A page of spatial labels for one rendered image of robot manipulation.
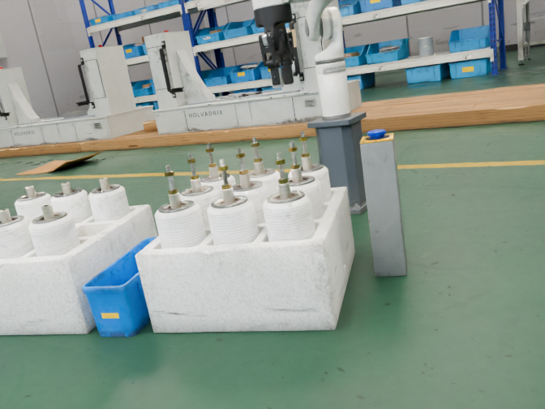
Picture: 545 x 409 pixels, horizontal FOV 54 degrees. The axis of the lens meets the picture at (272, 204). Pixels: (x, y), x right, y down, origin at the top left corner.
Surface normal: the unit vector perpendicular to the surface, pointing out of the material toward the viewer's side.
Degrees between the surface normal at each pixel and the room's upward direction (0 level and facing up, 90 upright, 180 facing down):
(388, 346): 0
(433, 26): 90
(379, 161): 90
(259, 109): 90
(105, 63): 90
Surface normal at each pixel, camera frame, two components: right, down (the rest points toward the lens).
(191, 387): -0.16, -0.95
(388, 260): -0.24, 0.30
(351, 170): 0.25, 0.22
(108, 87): 0.85, 0.00
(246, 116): -0.50, 0.31
